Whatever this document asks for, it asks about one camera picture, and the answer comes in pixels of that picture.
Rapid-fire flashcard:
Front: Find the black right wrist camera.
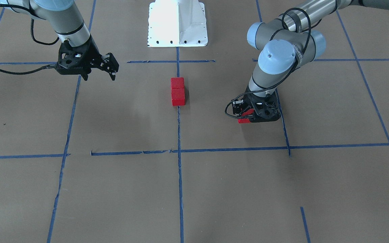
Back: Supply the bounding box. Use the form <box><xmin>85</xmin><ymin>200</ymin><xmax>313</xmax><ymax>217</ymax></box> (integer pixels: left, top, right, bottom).
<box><xmin>55</xmin><ymin>40</ymin><xmax>96</xmax><ymax>81</ymax></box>

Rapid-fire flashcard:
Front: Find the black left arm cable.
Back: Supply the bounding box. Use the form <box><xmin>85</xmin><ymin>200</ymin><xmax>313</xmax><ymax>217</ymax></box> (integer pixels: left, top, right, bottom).
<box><xmin>225</xmin><ymin>7</ymin><xmax>312</xmax><ymax>119</ymax></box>

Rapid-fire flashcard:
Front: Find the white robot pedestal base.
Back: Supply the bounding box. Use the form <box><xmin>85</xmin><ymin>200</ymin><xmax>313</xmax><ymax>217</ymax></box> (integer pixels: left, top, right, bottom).
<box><xmin>147</xmin><ymin>0</ymin><xmax>208</xmax><ymax>48</ymax></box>

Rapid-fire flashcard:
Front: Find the center blue tape line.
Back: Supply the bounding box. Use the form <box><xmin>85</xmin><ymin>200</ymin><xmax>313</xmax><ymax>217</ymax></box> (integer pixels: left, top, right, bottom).
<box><xmin>176</xmin><ymin>47</ymin><xmax>185</xmax><ymax>243</ymax></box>

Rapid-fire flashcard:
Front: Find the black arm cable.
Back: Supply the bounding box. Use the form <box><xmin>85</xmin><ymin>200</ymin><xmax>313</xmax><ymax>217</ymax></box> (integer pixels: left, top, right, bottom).
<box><xmin>225</xmin><ymin>7</ymin><xmax>312</xmax><ymax>119</ymax></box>
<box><xmin>0</xmin><ymin>3</ymin><xmax>60</xmax><ymax>75</ymax></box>

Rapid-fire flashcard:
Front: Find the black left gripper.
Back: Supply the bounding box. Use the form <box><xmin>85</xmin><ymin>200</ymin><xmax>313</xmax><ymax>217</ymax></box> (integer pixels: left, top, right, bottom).
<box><xmin>232</xmin><ymin>93</ymin><xmax>256</xmax><ymax>119</ymax></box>

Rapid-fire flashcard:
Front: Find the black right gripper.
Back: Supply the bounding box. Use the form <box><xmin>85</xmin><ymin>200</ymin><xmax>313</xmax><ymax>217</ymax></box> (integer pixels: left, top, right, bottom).
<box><xmin>88</xmin><ymin>47</ymin><xmax>120</xmax><ymax>81</ymax></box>

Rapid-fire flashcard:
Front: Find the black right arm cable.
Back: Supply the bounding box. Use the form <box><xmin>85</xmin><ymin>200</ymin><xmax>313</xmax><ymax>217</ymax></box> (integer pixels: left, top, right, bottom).
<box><xmin>0</xmin><ymin>3</ymin><xmax>60</xmax><ymax>75</ymax></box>

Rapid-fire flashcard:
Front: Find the red block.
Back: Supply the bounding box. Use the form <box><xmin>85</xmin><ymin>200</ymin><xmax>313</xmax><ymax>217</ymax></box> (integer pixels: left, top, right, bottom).
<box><xmin>171</xmin><ymin>77</ymin><xmax>185</xmax><ymax>89</ymax></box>
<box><xmin>238</xmin><ymin>109</ymin><xmax>255</xmax><ymax>124</ymax></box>
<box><xmin>171</xmin><ymin>88</ymin><xmax>186</xmax><ymax>106</ymax></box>

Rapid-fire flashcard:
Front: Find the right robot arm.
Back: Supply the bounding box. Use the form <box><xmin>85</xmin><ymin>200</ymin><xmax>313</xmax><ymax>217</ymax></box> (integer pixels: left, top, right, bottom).
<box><xmin>0</xmin><ymin>0</ymin><xmax>119</xmax><ymax>80</ymax></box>

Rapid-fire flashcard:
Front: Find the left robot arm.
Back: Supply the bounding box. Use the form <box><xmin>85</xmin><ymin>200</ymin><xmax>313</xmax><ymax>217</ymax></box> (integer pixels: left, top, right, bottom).
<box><xmin>228</xmin><ymin>0</ymin><xmax>389</xmax><ymax>123</ymax></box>

